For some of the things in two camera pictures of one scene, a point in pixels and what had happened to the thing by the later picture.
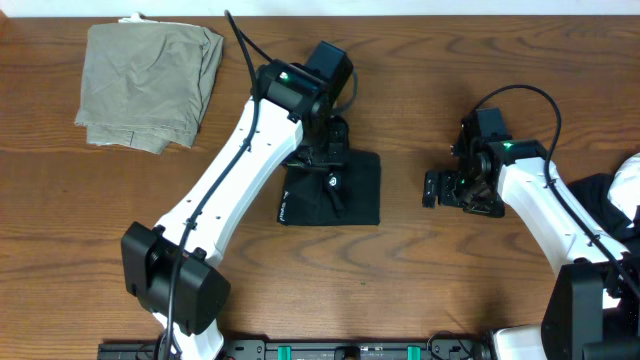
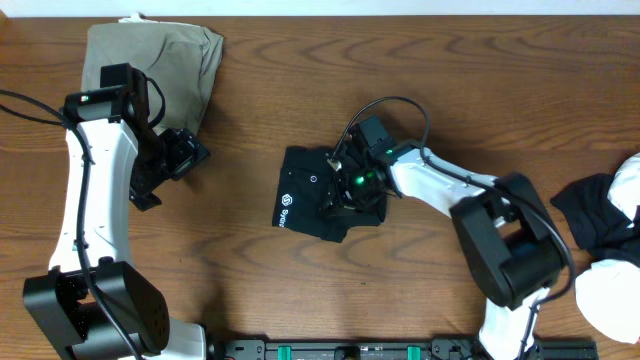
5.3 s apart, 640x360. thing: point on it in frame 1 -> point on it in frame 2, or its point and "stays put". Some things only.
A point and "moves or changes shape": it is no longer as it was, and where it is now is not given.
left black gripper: [326, 161] -> [145, 189]
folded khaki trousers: [147, 83] stays put
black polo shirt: [347, 196] moves or changes shape
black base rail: [445, 349] stays put
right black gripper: [446, 195] -> [341, 203]
